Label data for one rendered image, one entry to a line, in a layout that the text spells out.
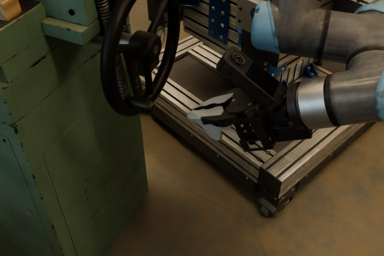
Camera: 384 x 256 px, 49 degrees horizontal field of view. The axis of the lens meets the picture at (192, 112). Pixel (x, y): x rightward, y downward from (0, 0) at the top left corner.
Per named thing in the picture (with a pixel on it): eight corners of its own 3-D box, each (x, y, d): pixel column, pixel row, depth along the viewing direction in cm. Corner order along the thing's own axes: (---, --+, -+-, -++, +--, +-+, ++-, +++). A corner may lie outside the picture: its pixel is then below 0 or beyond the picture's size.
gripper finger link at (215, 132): (192, 147, 74) (237, 142, 69) (177, 122, 72) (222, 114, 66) (200, 136, 77) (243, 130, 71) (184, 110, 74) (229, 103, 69)
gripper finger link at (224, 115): (200, 130, 69) (247, 124, 64) (196, 123, 68) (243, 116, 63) (211, 113, 72) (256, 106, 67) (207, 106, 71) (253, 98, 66)
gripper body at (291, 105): (240, 153, 69) (310, 147, 62) (218, 112, 66) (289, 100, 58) (254, 124, 74) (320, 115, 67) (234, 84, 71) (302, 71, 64)
